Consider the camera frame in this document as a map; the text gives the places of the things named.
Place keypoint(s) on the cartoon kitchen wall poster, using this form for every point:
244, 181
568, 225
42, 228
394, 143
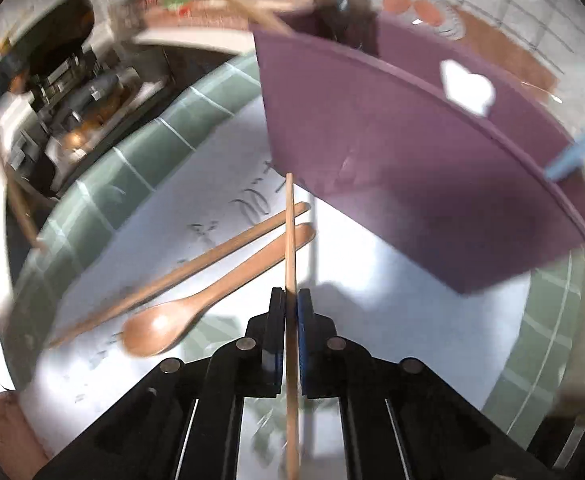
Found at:
502, 45

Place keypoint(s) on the wooden spoon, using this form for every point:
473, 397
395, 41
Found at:
152, 332

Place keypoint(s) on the purple plastic utensil container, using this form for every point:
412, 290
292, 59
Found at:
372, 160

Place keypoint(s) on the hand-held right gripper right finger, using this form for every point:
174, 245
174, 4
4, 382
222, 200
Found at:
305, 340

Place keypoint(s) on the black gas stove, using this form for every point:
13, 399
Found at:
87, 105

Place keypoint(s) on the black pan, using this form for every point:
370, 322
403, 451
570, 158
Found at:
62, 35

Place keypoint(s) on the dark ladle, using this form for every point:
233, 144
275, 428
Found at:
342, 15

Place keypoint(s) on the blue plastic spoon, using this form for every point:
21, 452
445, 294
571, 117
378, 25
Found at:
577, 152

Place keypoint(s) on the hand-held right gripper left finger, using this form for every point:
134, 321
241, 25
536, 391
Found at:
272, 330

